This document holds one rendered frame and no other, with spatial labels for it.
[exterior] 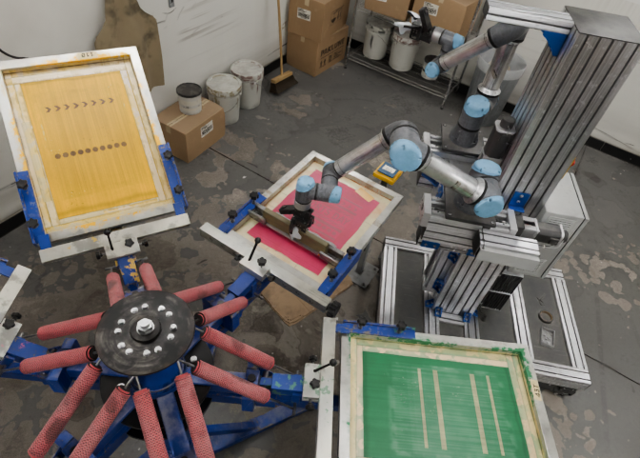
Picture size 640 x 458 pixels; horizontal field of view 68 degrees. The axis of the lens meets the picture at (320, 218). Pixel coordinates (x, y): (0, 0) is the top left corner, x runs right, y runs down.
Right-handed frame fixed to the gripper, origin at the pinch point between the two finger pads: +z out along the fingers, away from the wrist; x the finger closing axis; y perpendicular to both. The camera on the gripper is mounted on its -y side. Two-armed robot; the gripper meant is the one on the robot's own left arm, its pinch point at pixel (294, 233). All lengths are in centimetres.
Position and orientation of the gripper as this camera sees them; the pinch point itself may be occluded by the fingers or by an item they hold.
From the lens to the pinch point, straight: 223.0
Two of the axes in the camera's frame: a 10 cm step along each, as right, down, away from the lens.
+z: -1.2, 6.8, 7.2
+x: 5.4, -5.6, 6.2
